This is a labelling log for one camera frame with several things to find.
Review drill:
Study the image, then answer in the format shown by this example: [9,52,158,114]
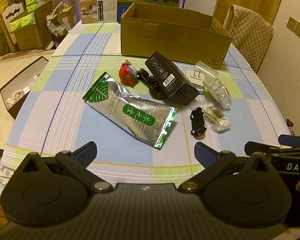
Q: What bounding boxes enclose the black toy car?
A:
[190,107,206,137]

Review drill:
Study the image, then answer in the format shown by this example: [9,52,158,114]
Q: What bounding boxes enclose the black shaver box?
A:
[145,51,199,105]

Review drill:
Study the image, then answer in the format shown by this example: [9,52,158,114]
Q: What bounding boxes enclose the large open cardboard box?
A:
[121,3,232,69]

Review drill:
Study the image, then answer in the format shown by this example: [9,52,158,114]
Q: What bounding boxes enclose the cardboard box with tissues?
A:
[0,0,52,53]

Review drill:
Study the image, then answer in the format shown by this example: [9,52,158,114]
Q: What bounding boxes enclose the black USB cable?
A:
[136,68,161,91]

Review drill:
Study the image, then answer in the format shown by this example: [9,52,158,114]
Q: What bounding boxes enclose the brown hair scrunchie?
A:
[149,88,168,100]

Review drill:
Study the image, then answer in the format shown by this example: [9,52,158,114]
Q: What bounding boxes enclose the white plastic bag clutter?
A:
[46,2,77,36]

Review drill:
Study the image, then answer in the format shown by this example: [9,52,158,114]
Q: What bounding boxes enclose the bag of cotton swabs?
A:
[191,100,231,133]

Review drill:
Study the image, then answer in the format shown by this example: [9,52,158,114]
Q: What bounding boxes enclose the translucent plastic cup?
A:
[193,61,219,81]

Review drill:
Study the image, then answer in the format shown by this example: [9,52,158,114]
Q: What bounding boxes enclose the white power adapter plug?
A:
[185,70,205,94]

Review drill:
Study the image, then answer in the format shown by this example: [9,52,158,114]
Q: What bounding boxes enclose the red Doraemon toy figure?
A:
[119,60,138,87]

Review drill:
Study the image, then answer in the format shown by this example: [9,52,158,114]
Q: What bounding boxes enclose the silver green foil pouch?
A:
[82,72,178,149]

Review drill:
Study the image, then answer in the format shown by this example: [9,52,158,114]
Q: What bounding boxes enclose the white appliance box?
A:
[79,0,117,24]

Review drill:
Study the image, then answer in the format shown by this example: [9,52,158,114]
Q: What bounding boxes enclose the blue flat box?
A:
[117,6,129,24]

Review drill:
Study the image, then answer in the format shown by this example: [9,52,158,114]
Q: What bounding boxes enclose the brown open shoe box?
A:
[0,56,49,119]

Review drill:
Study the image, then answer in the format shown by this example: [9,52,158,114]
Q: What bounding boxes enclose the wall power sockets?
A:
[287,17,300,38]

